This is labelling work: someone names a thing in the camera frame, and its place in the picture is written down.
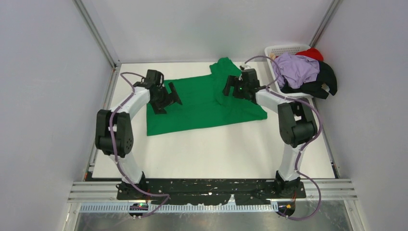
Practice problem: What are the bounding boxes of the black t shirt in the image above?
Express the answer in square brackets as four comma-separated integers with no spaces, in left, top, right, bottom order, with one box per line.
[281,61,338,99]

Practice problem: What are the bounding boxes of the slotted grey cable duct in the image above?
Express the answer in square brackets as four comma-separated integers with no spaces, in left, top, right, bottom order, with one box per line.
[79,202,278,214]

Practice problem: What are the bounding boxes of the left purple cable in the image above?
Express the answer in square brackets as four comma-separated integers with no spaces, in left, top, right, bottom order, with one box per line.
[109,72,170,218]

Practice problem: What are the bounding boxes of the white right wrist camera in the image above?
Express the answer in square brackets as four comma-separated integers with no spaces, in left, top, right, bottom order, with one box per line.
[239,63,252,71]

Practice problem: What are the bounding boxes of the lilac t shirt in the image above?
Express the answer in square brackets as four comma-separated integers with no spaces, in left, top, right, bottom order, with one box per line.
[272,52,320,89]

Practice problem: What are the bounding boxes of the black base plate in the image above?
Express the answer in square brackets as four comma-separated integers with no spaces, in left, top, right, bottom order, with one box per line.
[116,179,306,205]

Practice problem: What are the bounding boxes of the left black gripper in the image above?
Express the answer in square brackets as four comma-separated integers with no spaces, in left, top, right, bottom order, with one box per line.
[150,83,181,115]

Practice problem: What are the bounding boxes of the purple cable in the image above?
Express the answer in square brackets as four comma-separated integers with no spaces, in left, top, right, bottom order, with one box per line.
[109,72,170,218]
[243,55,323,221]

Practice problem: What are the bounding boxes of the red t shirt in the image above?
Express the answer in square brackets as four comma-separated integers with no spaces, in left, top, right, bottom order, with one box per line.
[296,48,324,62]

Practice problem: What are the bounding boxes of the green t shirt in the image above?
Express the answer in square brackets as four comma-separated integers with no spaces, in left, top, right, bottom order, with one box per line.
[146,57,268,136]

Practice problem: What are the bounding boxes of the white plastic laundry basket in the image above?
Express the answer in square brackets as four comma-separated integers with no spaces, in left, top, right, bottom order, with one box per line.
[264,43,312,98]

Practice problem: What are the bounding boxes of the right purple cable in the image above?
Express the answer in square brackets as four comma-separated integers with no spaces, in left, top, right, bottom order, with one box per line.
[243,55,323,221]

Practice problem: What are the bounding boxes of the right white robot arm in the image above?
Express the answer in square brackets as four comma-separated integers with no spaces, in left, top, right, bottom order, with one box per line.
[222,69,318,198]

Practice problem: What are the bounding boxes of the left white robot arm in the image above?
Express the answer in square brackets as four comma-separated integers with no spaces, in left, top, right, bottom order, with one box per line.
[95,69,182,199]

